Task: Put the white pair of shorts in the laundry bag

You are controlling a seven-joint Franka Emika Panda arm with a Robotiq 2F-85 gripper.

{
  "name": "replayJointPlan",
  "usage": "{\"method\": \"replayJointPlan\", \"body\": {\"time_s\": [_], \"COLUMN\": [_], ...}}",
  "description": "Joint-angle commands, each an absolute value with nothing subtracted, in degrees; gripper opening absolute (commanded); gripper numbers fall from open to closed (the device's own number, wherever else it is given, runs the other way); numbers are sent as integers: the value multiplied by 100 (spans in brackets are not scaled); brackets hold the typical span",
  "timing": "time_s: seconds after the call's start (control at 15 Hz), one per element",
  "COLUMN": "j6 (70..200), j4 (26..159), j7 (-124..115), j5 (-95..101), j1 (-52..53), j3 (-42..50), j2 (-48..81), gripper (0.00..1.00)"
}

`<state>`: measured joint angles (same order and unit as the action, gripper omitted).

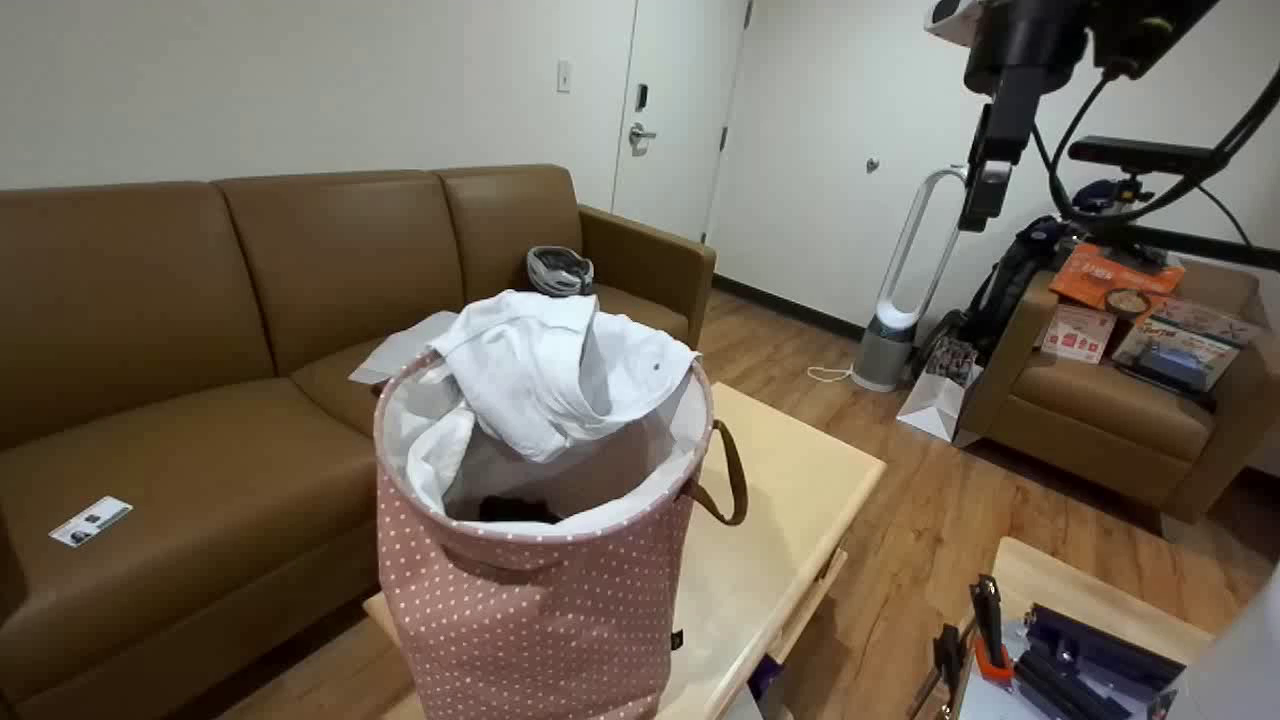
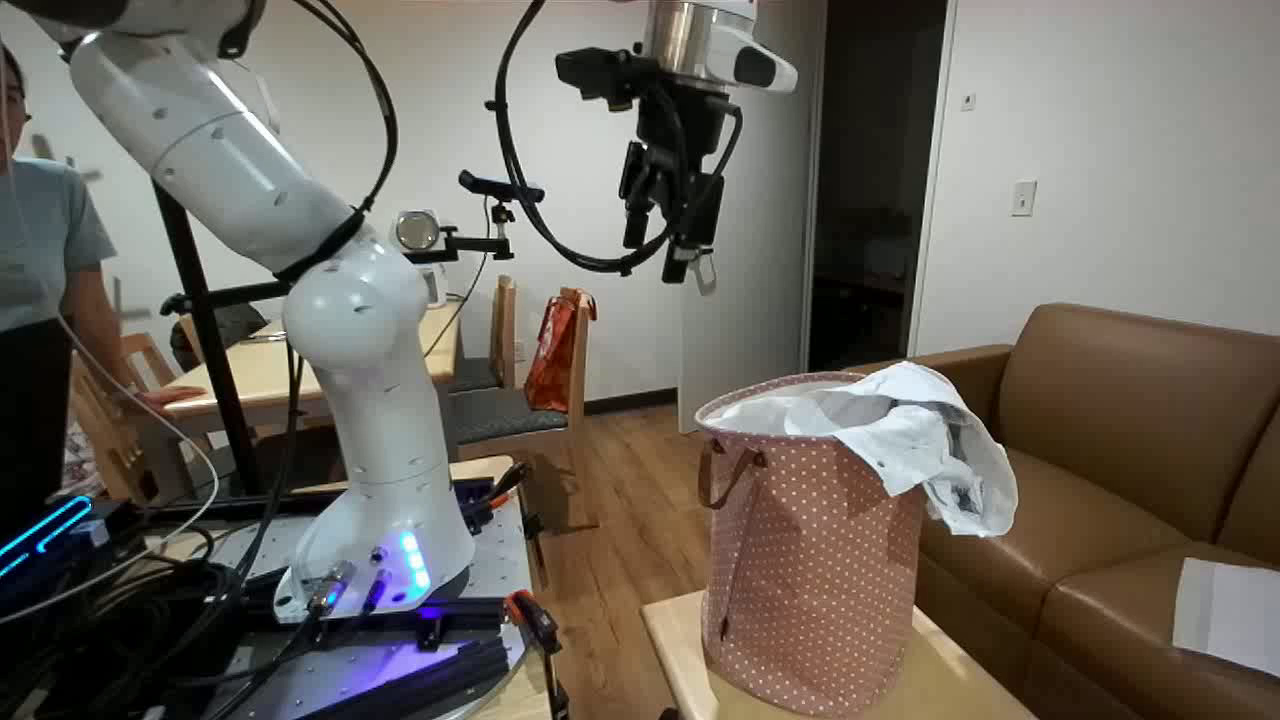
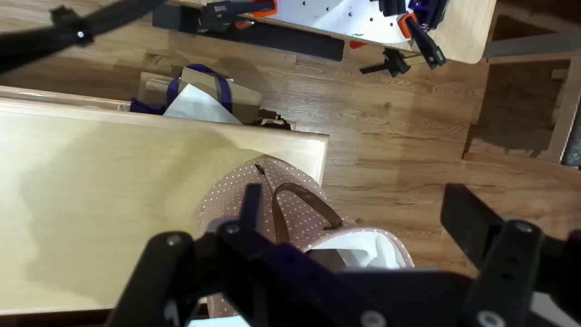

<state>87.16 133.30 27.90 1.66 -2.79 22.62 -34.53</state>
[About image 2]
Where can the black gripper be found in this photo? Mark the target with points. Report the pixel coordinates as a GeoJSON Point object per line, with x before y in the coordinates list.
{"type": "Point", "coordinates": [685, 132]}

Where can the white pair of shorts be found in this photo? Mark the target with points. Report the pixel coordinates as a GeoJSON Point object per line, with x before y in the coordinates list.
{"type": "Point", "coordinates": [921, 435]}

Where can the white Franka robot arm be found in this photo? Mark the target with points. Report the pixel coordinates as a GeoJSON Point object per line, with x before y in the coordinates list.
{"type": "Point", "coordinates": [360, 345]}

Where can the orange bag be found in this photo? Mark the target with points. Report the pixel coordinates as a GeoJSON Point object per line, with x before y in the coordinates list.
{"type": "Point", "coordinates": [556, 349]}

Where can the pink polka dot laundry bag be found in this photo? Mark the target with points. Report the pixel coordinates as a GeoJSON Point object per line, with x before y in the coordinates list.
{"type": "Point", "coordinates": [801, 586]}

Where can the wooden chair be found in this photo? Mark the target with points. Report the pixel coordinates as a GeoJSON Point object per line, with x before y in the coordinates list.
{"type": "Point", "coordinates": [503, 402]}

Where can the wooden desk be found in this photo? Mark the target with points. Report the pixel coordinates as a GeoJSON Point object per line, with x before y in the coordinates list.
{"type": "Point", "coordinates": [264, 366]}

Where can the brown leather sofa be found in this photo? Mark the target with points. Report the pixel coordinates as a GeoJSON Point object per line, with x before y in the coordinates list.
{"type": "Point", "coordinates": [1133, 427]}

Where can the light wooden coffee table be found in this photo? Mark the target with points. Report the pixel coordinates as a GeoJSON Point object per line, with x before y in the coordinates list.
{"type": "Point", "coordinates": [932, 687]}

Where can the person in grey shirt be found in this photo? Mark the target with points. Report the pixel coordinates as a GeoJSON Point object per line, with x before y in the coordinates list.
{"type": "Point", "coordinates": [42, 255]}

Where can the blue lit electronics box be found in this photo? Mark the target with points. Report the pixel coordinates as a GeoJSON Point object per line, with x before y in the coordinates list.
{"type": "Point", "coordinates": [47, 540]}

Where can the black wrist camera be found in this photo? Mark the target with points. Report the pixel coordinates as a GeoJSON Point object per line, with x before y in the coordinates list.
{"type": "Point", "coordinates": [602, 72]}

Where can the small camera on stand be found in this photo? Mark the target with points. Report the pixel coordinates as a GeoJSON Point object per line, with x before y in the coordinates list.
{"type": "Point", "coordinates": [416, 231]}

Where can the white light switch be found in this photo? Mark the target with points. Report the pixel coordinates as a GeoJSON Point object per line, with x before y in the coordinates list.
{"type": "Point", "coordinates": [1026, 196]}

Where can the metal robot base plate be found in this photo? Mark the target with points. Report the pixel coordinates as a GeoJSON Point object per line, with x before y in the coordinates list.
{"type": "Point", "coordinates": [503, 555]}

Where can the black camera stand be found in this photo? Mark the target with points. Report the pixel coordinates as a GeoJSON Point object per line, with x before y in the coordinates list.
{"type": "Point", "coordinates": [214, 362]}

